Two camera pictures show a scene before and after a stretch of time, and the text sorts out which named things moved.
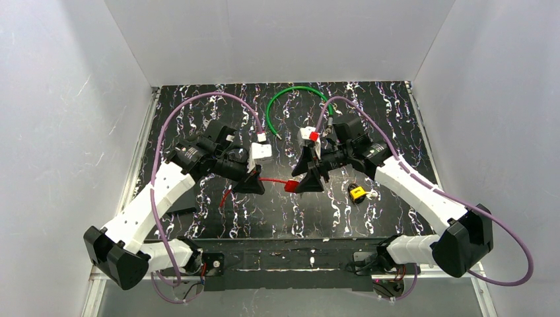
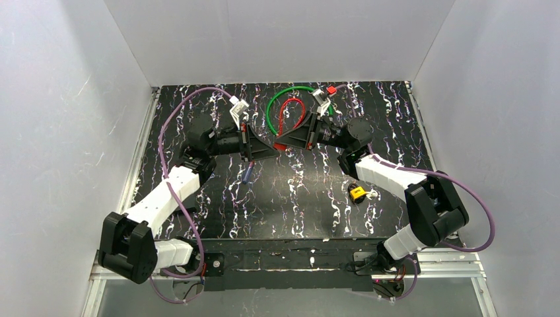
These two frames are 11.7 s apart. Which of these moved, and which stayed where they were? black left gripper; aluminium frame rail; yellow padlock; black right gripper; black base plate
Moved: black left gripper; black right gripper
Stayed: yellow padlock; black base plate; aluminium frame rail
